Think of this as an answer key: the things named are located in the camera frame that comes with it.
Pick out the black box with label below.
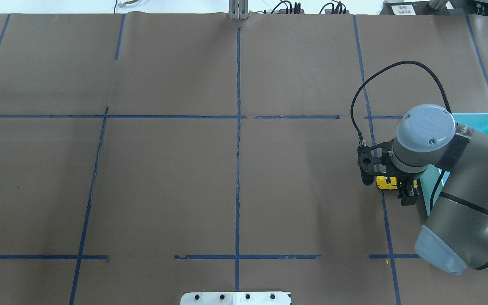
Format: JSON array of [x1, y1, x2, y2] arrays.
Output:
[[380, 0, 429, 16]]

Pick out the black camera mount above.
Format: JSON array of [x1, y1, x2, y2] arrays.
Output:
[[357, 139, 397, 186]]

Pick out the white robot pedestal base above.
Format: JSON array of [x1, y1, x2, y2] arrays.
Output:
[[180, 291, 293, 305]]

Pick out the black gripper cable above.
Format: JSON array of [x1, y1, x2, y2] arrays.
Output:
[[350, 61, 452, 147]]

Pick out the aluminium frame post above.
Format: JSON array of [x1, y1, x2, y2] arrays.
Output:
[[228, 0, 250, 20]]

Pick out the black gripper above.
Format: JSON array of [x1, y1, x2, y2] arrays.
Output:
[[391, 167, 428, 206]]

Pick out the yellow beetle toy car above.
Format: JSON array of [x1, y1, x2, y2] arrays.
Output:
[[375, 176, 399, 190]]

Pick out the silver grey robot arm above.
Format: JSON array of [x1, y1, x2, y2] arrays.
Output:
[[391, 104, 488, 275]]

